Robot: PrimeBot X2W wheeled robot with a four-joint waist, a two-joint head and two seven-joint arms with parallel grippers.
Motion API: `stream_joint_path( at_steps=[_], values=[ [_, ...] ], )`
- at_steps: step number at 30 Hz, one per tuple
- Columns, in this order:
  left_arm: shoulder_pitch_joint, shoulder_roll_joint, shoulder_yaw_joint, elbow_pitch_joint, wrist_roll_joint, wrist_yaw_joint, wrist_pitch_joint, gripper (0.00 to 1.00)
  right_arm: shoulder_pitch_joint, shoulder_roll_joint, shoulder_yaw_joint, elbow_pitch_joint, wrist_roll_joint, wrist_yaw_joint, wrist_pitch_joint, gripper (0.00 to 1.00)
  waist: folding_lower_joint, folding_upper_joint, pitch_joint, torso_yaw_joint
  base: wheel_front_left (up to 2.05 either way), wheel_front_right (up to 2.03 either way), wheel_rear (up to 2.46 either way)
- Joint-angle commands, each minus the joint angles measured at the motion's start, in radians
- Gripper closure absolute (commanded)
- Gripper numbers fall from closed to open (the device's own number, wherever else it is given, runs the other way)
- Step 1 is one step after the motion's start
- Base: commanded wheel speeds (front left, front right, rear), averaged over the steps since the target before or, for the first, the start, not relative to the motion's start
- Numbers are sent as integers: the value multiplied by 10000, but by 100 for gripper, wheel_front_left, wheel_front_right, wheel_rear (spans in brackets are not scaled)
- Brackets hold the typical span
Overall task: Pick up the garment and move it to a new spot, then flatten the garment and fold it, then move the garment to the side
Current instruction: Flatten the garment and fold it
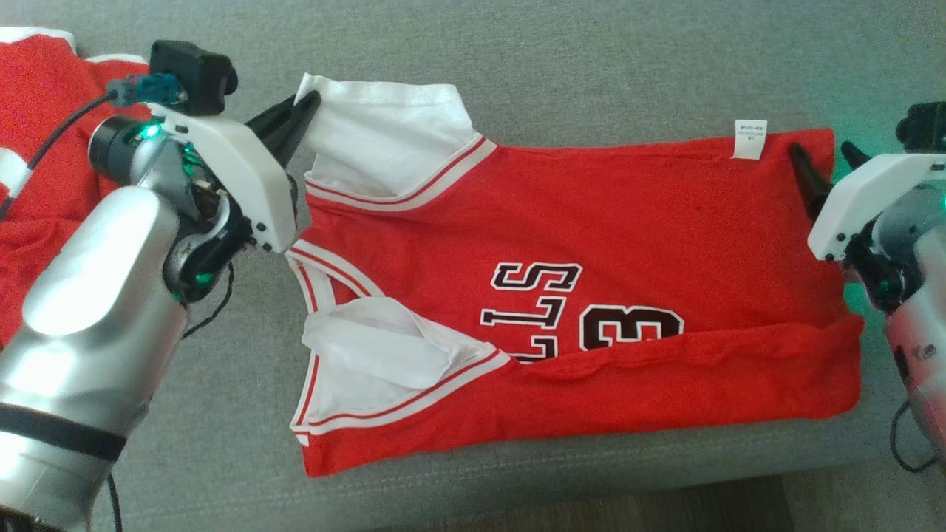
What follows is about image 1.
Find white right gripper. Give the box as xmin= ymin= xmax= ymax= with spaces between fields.
xmin=789 ymin=140 xmax=946 ymax=262

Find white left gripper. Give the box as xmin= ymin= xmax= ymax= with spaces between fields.
xmin=148 ymin=90 xmax=323 ymax=254

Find red mesh shorts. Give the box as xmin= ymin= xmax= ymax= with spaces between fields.
xmin=0 ymin=27 xmax=152 ymax=348

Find red basketball jersey white trim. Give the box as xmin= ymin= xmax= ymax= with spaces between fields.
xmin=285 ymin=72 xmax=865 ymax=479

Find grey sofa seat cushion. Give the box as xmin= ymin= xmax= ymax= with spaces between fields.
xmin=0 ymin=0 xmax=946 ymax=532

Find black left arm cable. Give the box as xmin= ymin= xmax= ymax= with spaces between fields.
xmin=0 ymin=72 xmax=237 ymax=532

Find white paper cable label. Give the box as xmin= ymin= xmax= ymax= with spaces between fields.
xmin=0 ymin=148 xmax=32 ymax=199

